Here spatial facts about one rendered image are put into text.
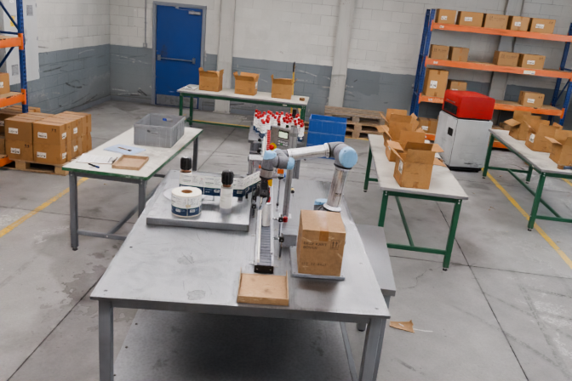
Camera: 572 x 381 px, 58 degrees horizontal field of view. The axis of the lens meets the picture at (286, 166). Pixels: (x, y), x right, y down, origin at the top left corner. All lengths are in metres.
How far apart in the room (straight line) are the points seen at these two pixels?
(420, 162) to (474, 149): 4.01
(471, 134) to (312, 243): 6.13
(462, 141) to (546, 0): 3.97
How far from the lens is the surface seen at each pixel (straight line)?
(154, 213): 3.60
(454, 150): 8.74
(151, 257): 3.14
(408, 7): 11.04
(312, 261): 2.96
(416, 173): 4.94
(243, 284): 2.87
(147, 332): 3.58
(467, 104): 8.65
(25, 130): 7.19
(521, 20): 10.70
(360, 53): 10.99
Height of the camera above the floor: 2.27
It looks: 17 degrees down
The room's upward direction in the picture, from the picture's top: 6 degrees clockwise
